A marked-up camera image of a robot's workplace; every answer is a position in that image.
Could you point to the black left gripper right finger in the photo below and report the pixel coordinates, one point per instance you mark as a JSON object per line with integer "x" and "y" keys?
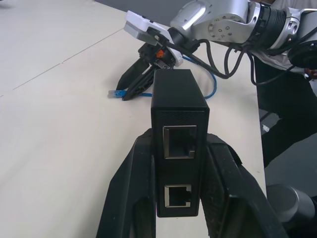
{"x": 237, "y": 198}

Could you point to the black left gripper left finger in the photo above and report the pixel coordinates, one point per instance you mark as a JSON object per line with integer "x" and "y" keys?
{"x": 126, "y": 188}

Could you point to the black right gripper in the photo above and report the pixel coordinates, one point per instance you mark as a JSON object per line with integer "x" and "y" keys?
{"x": 148, "y": 53}

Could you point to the small black network box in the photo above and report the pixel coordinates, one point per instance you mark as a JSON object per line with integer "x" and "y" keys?
{"x": 180, "y": 109}

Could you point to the grey round robot joint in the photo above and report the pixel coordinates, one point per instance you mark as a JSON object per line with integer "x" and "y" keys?
{"x": 287, "y": 203}

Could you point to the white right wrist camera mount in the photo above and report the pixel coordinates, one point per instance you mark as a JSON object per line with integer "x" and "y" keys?
{"x": 138, "y": 22}

